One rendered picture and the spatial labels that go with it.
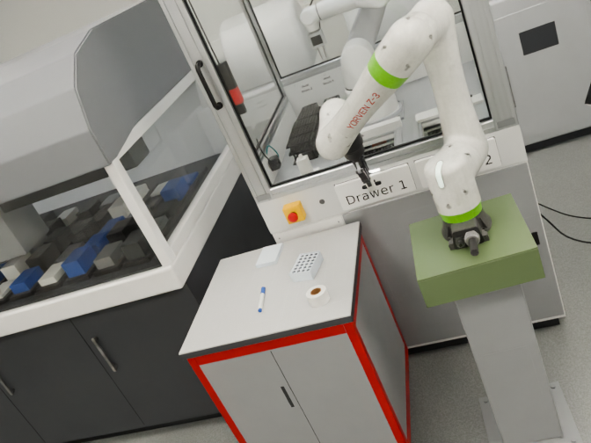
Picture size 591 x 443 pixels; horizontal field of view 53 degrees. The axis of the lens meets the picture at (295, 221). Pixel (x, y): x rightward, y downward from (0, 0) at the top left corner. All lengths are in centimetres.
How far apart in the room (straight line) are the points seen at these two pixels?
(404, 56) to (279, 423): 135
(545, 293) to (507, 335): 65
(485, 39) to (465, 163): 54
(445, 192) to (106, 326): 163
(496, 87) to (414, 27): 65
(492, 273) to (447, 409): 94
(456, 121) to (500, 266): 44
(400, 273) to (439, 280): 79
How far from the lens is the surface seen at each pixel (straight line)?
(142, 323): 267
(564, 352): 266
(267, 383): 213
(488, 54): 215
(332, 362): 202
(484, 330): 198
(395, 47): 161
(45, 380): 315
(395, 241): 242
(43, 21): 607
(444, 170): 172
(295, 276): 212
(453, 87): 181
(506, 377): 212
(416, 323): 266
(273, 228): 243
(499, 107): 221
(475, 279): 174
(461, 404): 255
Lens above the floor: 184
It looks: 25 degrees down
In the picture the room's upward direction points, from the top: 25 degrees counter-clockwise
